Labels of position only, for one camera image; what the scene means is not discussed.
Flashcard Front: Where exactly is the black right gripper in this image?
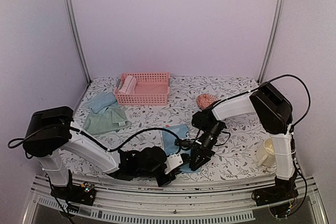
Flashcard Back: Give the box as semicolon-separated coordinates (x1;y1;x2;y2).
191;121;225;170

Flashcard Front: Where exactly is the blue patterned towel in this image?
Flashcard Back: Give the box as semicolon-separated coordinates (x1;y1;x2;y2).
160;124;200;175

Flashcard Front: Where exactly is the pink perforated plastic basket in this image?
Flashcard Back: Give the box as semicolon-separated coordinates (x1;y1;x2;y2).
113;72;171;105

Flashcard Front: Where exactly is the pink towel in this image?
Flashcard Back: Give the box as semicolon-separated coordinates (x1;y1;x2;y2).
118;75;137;95

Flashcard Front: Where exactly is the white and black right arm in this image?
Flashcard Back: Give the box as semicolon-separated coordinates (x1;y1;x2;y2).
189;83;295;201

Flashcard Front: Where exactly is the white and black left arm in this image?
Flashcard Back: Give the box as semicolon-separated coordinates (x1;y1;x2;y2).
23;106;183;200

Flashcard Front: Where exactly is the red patterned bowl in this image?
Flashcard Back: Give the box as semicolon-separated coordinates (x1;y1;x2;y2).
196;93;218;110

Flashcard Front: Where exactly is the green folded towel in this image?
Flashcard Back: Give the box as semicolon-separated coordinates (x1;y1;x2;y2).
82;106;131;135

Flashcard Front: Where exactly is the cream ceramic mug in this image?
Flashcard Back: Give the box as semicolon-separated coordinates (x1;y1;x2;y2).
256;138;276;167

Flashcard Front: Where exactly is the plain blue towel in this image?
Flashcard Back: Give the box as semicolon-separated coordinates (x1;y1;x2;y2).
84;92;117;114

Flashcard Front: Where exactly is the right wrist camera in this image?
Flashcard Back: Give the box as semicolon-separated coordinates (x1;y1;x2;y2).
174;138;196;151

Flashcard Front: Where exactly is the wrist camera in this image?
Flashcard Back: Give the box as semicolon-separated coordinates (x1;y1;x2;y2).
164;154;184;175
174;138;196;151

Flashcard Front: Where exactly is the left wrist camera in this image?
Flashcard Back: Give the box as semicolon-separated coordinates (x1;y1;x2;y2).
164;154;184;175

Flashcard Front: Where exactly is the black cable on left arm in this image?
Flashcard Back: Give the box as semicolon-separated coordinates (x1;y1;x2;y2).
7;127;183;154

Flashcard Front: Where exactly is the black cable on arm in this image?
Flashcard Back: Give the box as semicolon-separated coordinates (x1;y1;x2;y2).
7;127;183;154
194;74;312;147

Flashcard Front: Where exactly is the aluminium front rail frame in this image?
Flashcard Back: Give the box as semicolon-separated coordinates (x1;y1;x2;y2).
25;174;329;224

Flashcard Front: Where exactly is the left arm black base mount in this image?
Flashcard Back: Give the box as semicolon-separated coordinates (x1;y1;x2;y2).
51;170;96;206

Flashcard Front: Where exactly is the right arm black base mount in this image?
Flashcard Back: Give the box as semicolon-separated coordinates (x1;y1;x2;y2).
251;177;298;219

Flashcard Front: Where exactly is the black cable at left base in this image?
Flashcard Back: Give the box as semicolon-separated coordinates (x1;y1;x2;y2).
56;197;82;224

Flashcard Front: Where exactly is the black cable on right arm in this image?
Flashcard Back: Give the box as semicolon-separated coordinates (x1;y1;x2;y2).
194;74;312;147

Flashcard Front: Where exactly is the right aluminium corner post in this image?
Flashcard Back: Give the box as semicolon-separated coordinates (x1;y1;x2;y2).
258;0;285;83

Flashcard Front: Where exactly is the aluminium corner post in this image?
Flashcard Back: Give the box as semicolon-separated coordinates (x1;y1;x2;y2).
258;0;285;83
64;0;92;85

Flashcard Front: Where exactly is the left aluminium corner post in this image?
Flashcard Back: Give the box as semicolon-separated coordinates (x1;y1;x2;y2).
64;0;92;85

